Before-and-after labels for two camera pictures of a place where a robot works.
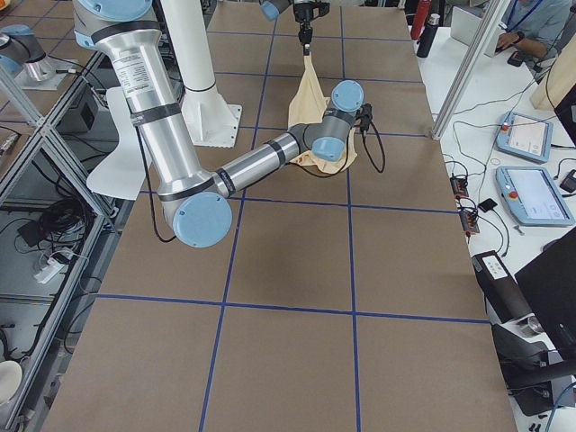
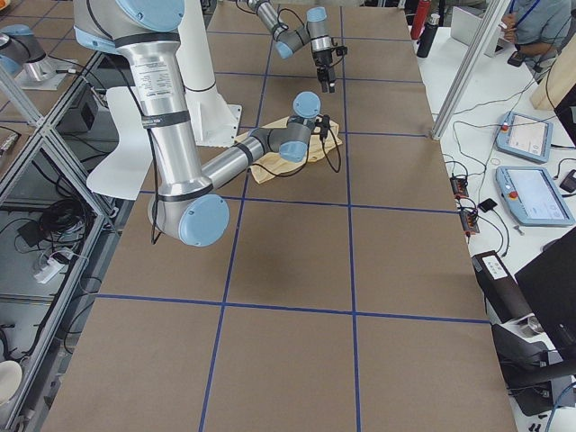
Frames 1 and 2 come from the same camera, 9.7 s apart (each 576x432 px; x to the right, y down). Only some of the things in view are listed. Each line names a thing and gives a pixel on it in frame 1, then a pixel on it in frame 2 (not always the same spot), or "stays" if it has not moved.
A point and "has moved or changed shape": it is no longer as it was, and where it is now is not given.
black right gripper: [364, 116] → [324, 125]
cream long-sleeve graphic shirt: [307, 105] has moved or changed shape
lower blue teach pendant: [532, 196] stays
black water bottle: [428, 35] stays
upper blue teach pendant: [526, 137] stays
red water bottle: [420, 18] stays
